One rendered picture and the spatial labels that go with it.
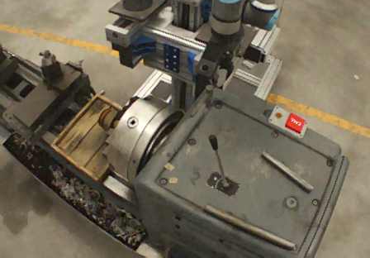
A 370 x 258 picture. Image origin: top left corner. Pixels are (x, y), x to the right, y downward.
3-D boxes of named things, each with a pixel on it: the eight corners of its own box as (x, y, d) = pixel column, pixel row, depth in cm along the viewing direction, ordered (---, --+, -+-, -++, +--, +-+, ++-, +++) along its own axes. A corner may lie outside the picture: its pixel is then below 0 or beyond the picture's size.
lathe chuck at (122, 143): (182, 127, 139) (171, 88, 111) (139, 192, 130) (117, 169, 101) (163, 117, 142) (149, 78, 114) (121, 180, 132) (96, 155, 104)
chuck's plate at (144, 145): (189, 131, 138) (180, 93, 110) (147, 197, 129) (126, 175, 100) (182, 127, 139) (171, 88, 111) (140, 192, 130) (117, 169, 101)
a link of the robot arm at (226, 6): (251, -22, 73) (240, -9, 68) (246, 11, 81) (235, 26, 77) (221, -32, 74) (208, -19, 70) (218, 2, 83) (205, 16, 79)
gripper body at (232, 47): (239, 55, 95) (244, 23, 85) (227, 73, 90) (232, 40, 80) (215, 45, 97) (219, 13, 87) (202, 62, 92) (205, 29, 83)
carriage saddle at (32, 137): (92, 83, 167) (90, 75, 162) (33, 146, 142) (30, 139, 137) (57, 64, 175) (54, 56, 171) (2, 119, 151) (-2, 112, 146)
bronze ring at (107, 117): (128, 112, 123) (109, 101, 126) (112, 129, 118) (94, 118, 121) (130, 126, 131) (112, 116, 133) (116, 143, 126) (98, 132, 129)
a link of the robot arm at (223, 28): (234, 26, 77) (203, 16, 79) (232, 40, 81) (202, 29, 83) (245, 13, 81) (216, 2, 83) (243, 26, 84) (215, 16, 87)
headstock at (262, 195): (317, 196, 131) (355, 149, 100) (271, 290, 107) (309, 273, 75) (202, 137, 149) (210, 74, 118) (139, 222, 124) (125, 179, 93)
